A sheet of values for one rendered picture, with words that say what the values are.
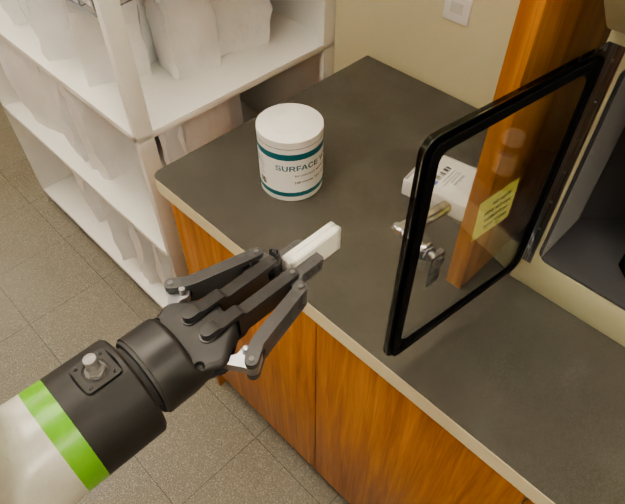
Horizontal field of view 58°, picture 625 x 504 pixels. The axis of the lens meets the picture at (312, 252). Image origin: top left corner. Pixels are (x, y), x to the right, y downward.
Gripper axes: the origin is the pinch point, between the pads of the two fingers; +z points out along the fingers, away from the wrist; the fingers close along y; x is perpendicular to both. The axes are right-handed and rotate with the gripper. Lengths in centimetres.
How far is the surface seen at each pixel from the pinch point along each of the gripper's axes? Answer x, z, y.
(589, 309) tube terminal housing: 33, 44, -20
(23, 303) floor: 130, -12, 142
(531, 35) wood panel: -10.7, 34.8, -0.9
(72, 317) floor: 130, -2, 123
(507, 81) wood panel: -4.2, 34.9, 0.4
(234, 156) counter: 36, 31, 55
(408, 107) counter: 35, 73, 39
